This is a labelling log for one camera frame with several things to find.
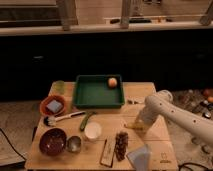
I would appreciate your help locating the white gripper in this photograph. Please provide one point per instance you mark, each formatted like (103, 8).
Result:
(145, 119)

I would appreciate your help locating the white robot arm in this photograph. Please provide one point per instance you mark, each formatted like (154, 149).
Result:
(160, 103)

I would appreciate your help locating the green plastic tray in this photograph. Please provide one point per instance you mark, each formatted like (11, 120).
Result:
(92, 91)

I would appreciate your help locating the metal fork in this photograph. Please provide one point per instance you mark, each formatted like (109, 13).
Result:
(134, 102)

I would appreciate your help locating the brown pine cone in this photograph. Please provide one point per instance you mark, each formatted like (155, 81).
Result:
(121, 145)

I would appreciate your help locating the orange peach fruit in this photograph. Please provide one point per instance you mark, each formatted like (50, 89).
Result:
(112, 82)

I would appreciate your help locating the grey-blue folded cloth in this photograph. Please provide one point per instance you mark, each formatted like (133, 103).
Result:
(139, 158)

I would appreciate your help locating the green cucumber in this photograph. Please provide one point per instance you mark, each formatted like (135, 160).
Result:
(85, 120)

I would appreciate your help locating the small metal cup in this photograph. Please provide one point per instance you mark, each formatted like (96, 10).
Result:
(74, 144)

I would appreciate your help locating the yellow-green plastic cup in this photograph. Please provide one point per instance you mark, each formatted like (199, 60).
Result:
(58, 87)

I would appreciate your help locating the blue sponge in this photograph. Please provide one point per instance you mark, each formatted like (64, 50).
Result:
(54, 106)

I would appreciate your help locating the dark purple bowl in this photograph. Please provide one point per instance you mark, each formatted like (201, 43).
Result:
(53, 142)

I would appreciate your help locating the orange bowl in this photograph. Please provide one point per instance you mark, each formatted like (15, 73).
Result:
(47, 112)

